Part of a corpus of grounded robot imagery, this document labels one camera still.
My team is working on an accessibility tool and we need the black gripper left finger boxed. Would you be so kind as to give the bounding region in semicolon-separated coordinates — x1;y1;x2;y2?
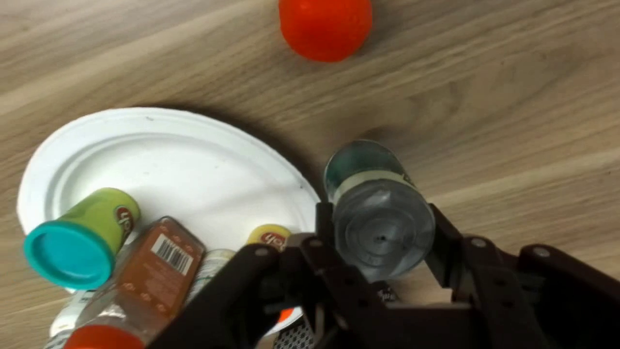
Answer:
152;200;404;349

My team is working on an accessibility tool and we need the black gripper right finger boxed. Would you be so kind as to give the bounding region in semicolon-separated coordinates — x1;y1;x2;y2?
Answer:
425;203;620;349

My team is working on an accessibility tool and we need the teal lid dough tub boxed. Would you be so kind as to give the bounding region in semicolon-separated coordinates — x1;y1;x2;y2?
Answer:
24;186;144;291

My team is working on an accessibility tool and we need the red ball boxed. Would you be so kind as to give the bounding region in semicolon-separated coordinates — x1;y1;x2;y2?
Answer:
278;0;375;64

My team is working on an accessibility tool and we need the spice jar orange lid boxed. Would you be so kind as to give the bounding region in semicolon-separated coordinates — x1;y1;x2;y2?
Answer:
63;215;210;349

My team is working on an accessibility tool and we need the white round plate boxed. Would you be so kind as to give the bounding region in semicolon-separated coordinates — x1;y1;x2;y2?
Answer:
16;105;324;297

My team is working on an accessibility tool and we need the plain white pill bottle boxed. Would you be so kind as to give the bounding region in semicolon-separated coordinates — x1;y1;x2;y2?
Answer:
43;289;96;349

